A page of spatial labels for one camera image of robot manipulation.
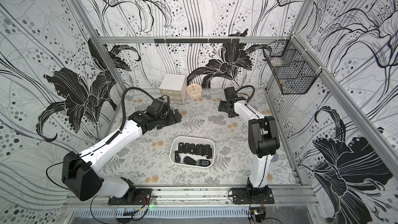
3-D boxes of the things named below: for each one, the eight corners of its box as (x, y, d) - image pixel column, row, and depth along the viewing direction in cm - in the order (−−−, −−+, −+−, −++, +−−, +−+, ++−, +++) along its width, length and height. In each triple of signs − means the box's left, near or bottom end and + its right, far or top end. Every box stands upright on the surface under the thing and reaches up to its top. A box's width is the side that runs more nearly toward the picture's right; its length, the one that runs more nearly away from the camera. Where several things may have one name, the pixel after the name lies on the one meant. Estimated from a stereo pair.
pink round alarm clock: (186, 98, 116) (185, 95, 113) (187, 86, 124) (186, 83, 121) (202, 98, 116) (202, 95, 113) (202, 86, 124) (202, 83, 121)
